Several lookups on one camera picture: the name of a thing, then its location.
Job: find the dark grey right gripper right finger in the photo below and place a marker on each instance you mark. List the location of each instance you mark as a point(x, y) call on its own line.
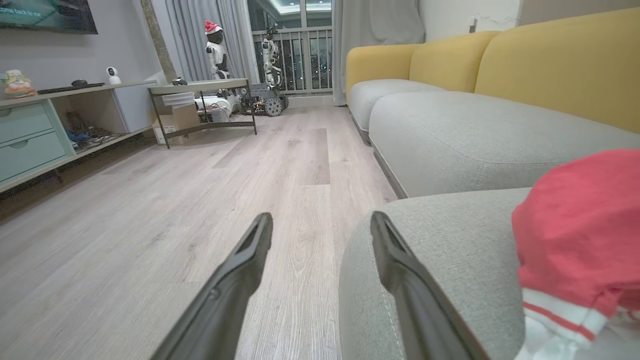
point(420, 310)

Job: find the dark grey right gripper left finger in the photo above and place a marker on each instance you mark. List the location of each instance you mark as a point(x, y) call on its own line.
point(225, 305)

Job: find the red white striped garment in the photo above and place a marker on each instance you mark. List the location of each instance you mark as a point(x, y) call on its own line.
point(575, 235)

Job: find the grey and yellow sofa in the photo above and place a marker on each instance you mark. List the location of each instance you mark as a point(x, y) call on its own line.
point(475, 130)

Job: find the brown cardboard box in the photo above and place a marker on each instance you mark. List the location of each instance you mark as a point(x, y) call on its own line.
point(180, 122)

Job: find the wooden table with metal legs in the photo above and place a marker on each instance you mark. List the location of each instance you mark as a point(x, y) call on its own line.
point(200, 86)

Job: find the small black object on table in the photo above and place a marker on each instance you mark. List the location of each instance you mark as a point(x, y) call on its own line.
point(179, 81)

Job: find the white humanoid robot on wheels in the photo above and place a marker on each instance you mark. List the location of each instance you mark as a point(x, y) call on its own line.
point(271, 65)

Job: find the green and wood TV cabinet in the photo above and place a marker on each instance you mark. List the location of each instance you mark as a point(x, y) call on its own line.
point(30, 145)

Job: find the white robot with santa hat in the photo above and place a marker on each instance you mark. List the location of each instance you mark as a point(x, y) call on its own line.
point(216, 52)

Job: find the white balcony railing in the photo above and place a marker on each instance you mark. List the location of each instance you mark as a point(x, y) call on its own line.
point(300, 60)

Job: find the colourful toy figure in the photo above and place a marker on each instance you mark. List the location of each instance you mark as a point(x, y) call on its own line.
point(19, 85)

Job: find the small white security camera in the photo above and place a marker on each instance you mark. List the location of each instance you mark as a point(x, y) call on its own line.
point(113, 75)

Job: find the grey curtain beside television wall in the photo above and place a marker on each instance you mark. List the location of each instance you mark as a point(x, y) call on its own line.
point(200, 35)

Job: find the wall television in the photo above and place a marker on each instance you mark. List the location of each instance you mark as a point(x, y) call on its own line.
point(50, 15)

